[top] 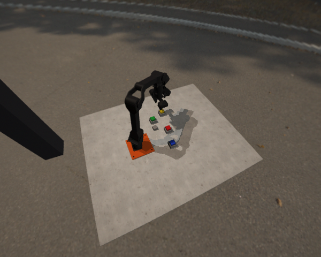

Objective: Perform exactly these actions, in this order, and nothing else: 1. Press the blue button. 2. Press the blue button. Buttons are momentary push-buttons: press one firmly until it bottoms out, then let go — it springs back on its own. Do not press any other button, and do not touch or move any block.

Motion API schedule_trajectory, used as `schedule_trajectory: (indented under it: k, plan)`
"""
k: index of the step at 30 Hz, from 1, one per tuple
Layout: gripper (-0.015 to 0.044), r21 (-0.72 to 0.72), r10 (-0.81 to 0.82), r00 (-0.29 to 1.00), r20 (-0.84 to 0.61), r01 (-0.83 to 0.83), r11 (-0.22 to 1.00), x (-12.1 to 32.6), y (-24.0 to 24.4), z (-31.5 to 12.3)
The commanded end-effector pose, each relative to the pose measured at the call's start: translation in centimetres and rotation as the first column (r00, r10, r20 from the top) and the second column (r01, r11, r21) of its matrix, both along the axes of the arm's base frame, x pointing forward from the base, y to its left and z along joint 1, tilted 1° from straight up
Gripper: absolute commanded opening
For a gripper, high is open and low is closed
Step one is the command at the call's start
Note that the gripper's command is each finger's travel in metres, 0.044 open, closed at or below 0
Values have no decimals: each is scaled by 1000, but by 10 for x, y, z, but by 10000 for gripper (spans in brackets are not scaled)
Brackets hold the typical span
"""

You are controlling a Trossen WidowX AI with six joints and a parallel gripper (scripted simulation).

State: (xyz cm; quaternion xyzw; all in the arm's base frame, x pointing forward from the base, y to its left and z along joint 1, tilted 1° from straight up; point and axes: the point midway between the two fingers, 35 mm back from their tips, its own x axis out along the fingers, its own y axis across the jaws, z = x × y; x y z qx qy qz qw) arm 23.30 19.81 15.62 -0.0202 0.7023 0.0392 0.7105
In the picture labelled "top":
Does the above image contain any blue button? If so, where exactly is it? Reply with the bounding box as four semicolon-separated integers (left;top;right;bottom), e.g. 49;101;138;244
167;139;177;149

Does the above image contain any yellow button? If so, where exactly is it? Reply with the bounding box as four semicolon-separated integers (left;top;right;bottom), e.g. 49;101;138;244
158;109;166;117

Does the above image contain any green button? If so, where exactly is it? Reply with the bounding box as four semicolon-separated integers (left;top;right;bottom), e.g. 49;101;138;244
149;116;157;124

